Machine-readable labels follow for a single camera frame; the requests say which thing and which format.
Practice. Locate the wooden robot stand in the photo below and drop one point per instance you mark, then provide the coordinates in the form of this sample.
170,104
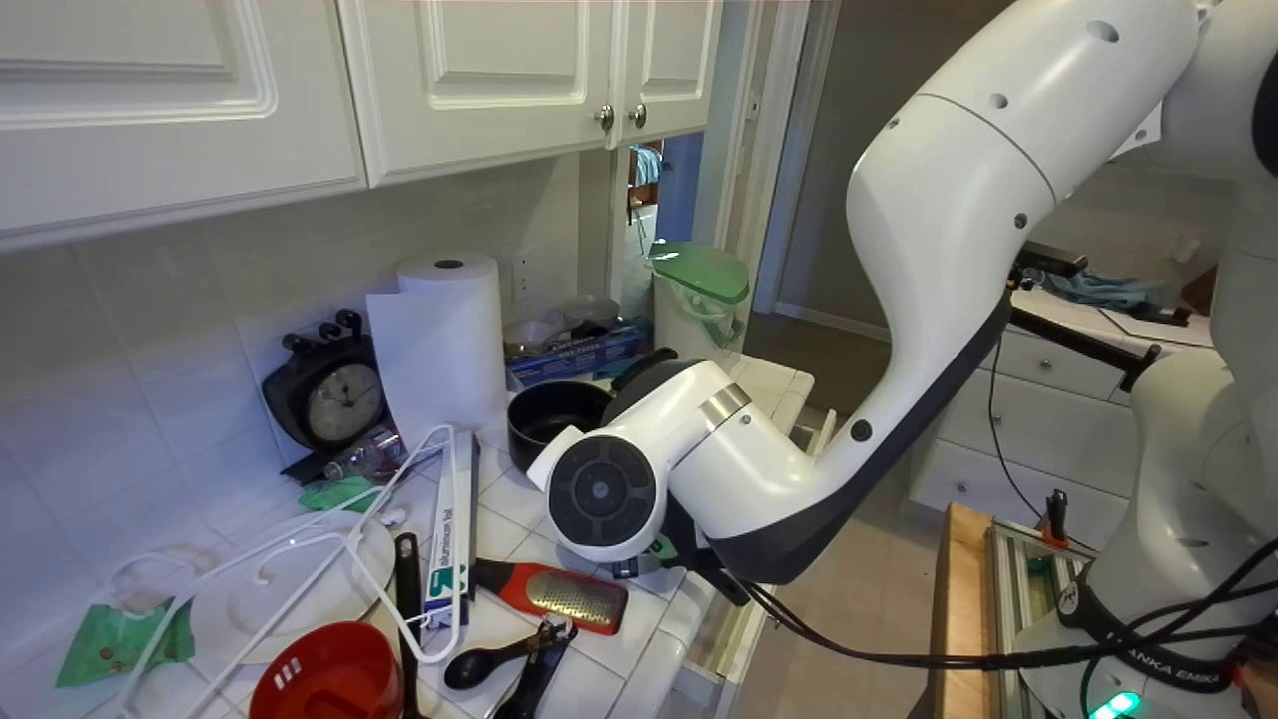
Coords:
965,618

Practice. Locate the white paper towel roll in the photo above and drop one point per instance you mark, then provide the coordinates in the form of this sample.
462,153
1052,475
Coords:
441,346

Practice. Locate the black kitchen scale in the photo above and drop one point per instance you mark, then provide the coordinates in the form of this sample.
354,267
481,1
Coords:
326,391

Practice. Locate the black handled utensil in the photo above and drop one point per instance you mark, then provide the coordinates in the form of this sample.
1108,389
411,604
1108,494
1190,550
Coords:
407,604

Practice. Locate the white wire rack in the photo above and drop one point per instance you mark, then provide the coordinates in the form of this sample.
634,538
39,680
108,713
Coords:
314,568

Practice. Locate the black measuring spoons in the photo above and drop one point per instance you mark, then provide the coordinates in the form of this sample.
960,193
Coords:
535,655

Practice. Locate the blue foil box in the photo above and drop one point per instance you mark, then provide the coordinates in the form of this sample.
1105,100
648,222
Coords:
596,351

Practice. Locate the green packet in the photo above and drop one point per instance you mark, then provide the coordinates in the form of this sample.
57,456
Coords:
114,640

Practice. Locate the open white drawer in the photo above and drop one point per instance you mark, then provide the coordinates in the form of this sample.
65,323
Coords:
721,652

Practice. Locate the white long box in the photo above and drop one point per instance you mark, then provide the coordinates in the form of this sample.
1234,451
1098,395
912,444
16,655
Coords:
451,531

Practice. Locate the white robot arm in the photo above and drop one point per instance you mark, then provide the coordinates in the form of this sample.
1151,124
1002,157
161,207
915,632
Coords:
941,205

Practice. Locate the black saucepan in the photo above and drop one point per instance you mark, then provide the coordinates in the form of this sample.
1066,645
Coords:
542,411

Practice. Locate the red handheld grater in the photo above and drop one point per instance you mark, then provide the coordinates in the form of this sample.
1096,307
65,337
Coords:
542,588

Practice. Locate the white upper cabinets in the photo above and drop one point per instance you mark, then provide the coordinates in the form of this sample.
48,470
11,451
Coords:
124,114

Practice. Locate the green lid plastic container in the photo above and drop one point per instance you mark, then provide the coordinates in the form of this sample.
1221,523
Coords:
702,302

